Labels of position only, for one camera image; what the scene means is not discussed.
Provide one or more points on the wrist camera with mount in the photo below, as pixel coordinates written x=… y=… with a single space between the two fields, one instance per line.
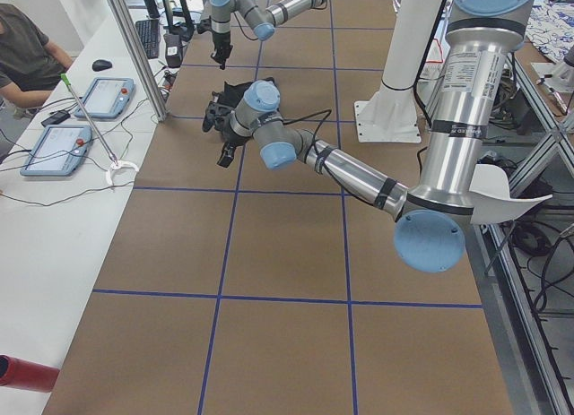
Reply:
x=204 y=25
x=216 y=116

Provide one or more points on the far blue teach pendant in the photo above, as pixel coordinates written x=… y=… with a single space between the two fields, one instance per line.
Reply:
x=107 y=97

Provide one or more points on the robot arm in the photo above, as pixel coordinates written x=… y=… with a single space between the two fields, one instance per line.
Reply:
x=262 y=21
x=455 y=190

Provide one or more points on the aluminium frame post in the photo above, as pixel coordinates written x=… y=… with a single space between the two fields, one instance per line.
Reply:
x=138 y=56

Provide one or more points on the black computer mouse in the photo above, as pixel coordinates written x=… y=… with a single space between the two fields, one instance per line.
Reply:
x=101 y=65

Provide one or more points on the white plastic chair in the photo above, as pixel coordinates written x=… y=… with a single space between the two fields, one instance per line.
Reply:
x=490 y=195

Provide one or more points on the red cylinder bottle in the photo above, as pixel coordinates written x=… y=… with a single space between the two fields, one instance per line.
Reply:
x=25 y=375

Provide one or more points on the seated person in olive shirt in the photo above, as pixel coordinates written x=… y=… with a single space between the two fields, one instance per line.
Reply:
x=31 y=63

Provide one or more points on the black keyboard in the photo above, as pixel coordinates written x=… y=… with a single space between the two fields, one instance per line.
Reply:
x=149 y=34

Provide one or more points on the black printed t-shirt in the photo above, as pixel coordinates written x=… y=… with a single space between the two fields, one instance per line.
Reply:
x=250 y=100

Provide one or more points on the blue teach pendant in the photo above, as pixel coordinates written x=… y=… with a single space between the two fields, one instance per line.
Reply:
x=107 y=97
x=59 y=151

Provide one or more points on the small black power adapter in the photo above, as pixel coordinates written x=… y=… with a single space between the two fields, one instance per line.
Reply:
x=56 y=118

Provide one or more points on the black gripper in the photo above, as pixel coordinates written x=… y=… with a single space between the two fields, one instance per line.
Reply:
x=232 y=140
x=220 y=41

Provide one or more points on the black box with label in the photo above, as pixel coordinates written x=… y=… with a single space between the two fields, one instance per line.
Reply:
x=173 y=50

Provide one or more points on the near blue teach pendant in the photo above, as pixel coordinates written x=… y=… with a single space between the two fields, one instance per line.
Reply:
x=59 y=151

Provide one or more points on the reacher grabber stick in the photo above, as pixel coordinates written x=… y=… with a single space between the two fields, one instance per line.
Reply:
x=115 y=163

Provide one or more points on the black monitor with stand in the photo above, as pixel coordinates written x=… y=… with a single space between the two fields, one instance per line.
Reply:
x=179 y=20

